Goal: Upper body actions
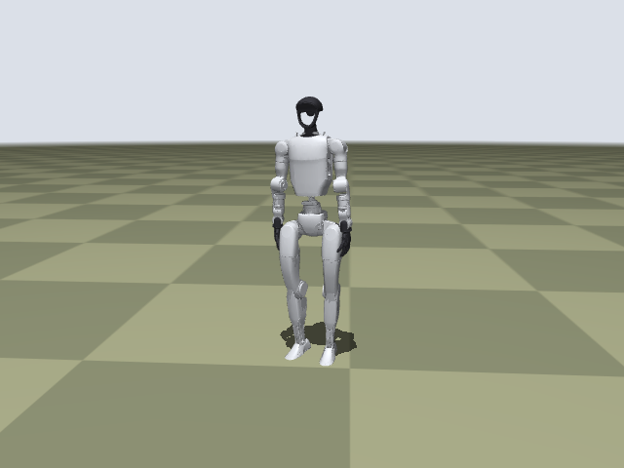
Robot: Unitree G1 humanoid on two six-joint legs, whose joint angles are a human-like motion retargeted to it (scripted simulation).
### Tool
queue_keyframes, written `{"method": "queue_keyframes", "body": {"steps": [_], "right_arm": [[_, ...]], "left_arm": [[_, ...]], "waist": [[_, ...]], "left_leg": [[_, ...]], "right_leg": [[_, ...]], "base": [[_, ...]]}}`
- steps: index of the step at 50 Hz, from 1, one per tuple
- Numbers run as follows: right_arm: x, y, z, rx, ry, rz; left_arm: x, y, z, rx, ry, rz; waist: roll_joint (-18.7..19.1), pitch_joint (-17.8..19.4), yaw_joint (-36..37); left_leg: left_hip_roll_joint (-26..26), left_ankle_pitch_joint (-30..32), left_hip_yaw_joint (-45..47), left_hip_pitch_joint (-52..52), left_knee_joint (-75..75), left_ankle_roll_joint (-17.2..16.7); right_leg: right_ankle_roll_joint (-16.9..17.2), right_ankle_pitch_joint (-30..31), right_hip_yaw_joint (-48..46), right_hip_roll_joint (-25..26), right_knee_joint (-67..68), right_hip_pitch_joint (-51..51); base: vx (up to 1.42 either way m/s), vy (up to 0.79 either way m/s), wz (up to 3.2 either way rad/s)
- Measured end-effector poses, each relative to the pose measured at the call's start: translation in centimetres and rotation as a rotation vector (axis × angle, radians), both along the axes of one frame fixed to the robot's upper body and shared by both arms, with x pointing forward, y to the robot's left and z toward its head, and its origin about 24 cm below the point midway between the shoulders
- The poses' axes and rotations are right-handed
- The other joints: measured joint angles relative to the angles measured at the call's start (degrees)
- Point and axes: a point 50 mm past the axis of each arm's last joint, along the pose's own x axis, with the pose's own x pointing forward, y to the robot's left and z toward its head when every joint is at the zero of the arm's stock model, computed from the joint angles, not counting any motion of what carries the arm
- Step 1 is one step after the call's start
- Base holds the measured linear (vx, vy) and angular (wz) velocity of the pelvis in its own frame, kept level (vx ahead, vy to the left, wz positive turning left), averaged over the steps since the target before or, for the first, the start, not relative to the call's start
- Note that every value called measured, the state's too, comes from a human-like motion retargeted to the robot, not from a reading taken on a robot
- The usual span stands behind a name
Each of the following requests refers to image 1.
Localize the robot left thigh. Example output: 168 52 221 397
322 220 342 298

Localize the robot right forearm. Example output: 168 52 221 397
270 183 286 224

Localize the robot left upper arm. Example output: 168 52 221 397
328 138 348 193

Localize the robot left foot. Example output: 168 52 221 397
320 343 337 366

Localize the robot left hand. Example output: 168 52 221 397
336 220 352 257

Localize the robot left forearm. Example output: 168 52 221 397
336 178 353 229

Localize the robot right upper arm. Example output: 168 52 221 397
270 139 289 192

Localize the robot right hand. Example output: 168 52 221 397
272 217 283 250

